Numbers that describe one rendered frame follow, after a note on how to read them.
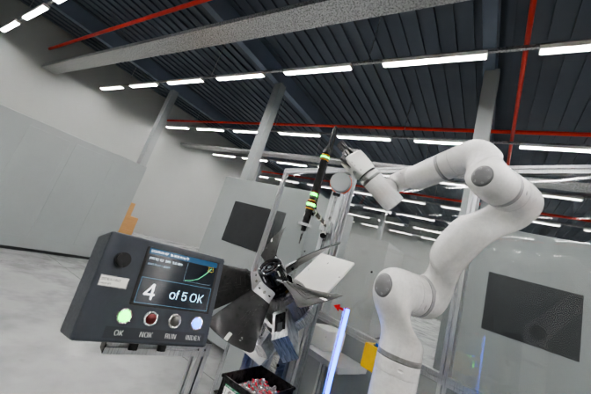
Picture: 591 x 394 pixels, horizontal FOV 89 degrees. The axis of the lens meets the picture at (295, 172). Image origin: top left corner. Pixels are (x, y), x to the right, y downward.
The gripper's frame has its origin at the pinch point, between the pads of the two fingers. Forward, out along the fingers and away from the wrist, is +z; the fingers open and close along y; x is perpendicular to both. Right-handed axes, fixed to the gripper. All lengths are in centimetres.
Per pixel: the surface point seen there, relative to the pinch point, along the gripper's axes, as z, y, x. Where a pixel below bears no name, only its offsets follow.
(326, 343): -65, -16, -92
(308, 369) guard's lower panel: -76, -20, -131
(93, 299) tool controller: -12, -94, 18
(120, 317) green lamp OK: -17, -91, 16
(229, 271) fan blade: -5, -45, -73
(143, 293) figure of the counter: -15, -86, 15
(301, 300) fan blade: -37, -41, -30
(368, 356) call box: -69, -28, -38
